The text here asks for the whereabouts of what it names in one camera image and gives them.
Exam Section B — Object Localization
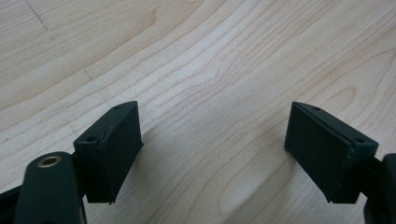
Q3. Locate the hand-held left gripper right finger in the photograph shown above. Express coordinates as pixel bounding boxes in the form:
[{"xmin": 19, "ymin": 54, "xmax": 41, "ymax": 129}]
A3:
[{"xmin": 284, "ymin": 101, "xmax": 380, "ymax": 204}]

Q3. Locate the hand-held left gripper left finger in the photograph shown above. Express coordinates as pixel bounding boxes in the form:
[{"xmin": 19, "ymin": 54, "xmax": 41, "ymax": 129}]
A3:
[{"xmin": 73, "ymin": 100, "xmax": 145, "ymax": 205}]

